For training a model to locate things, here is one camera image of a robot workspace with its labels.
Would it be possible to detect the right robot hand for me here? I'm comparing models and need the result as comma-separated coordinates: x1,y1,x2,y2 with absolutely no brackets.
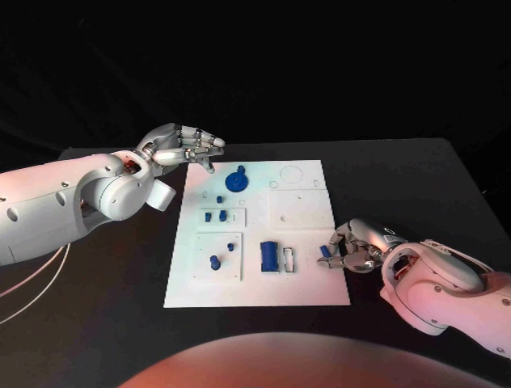
315,217,410,274

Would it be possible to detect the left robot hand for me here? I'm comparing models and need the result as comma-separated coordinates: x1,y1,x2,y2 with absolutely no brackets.
133,122,227,175

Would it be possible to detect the white task board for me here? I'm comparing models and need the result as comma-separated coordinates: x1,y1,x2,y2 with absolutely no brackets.
162,159,353,309

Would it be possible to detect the blue gear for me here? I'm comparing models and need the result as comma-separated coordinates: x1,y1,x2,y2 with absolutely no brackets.
224,165,252,193

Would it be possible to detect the blue rectangular block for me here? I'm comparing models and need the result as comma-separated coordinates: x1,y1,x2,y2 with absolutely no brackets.
259,241,282,272

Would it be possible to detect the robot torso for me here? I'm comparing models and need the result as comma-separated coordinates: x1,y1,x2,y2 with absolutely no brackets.
118,331,504,388

